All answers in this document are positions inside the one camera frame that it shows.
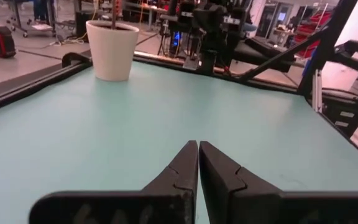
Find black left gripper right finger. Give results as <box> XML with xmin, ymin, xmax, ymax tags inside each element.
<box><xmin>199</xmin><ymin>140</ymin><xmax>358</xmax><ymax>224</ymax></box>

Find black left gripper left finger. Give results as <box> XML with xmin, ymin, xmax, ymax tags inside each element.
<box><xmin>28</xmin><ymin>139</ymin><xmax>199</xmax><ymax>224</ymax></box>

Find green table mat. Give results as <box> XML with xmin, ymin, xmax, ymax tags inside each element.
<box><xmin>0</xmin><ymin>60</ymin><xmax>358</xmax><ymax>224</ymax></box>

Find white plant pot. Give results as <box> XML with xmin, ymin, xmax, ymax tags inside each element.
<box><xmin>85</xmin><ymin>20</ymin><xmax>140</xmax><ymax>82</ymax></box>

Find black computer tower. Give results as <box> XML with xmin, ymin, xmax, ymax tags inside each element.
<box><xmin>75</xmin><ymin>11</ymin><xmax>90</xmax><ymax>43</ymax></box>

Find red storage bins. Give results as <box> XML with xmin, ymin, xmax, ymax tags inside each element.
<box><xmin>293</xmin><ymin>11</ymin><xmax>333</xmax><ymax>53</ymax></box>

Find rolling cart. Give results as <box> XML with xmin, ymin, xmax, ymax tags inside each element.
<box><xmin>6</xmin><ymin>0</ymin><xmax>58</xmax><ymax>39</ymax></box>

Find thin black frame brace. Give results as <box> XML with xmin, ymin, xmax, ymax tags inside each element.
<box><xmin>239</xmin><ymin>26</ymin><xmax>329</xmax><ymax>83</ymax></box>

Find black aluminium frame strut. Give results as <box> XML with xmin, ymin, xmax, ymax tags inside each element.
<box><xmin>296</xmin><ymin>0</ymin><xmax>358</xmax><ymax>138</ymax></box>

